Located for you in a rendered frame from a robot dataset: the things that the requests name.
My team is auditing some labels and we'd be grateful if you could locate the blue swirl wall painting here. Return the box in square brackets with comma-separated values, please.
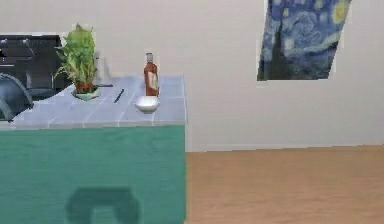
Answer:
[256, 0, 353, 82]

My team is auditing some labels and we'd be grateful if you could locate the green kitchen counter cabinet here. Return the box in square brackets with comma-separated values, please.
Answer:
[0, 75, 188, 224]

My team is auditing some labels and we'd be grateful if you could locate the black knife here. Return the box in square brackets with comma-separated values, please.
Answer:
[113, 88, 125, 104]

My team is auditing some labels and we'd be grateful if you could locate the black coffee machine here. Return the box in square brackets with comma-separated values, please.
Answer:
[0, 34, 74, 101]

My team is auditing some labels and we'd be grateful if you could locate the white bowl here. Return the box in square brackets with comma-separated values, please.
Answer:
[134, 95, 161, 113]

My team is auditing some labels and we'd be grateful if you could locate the red sauce bottle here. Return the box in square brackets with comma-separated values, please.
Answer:
[143, 52, 160, 98]

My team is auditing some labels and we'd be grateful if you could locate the green potted house plant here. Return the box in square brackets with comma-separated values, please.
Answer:
[54, 22, 101, 102]

